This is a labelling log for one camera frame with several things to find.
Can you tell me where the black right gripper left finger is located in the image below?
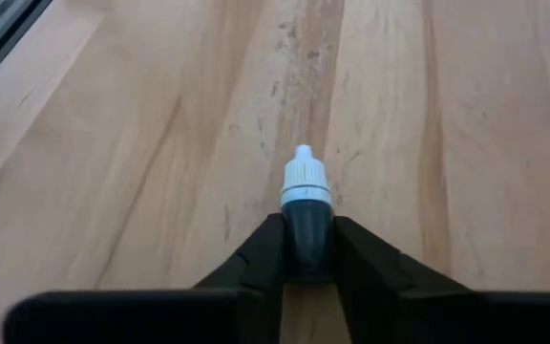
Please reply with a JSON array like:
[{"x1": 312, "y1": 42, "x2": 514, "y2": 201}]
[{"x1": 0, "y1": 212, "x2": 289, "y2": 344}]

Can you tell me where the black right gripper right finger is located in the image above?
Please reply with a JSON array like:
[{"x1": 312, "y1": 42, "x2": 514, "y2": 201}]
[{"x1": 331, "y1": 214, "x2": 550, "y2": 344}]

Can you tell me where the dark dropper bottle white cap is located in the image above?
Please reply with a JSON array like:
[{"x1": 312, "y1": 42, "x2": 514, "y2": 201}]
[{"x1": 279, "y1": 143, "x2": 334, "y2": 283}]

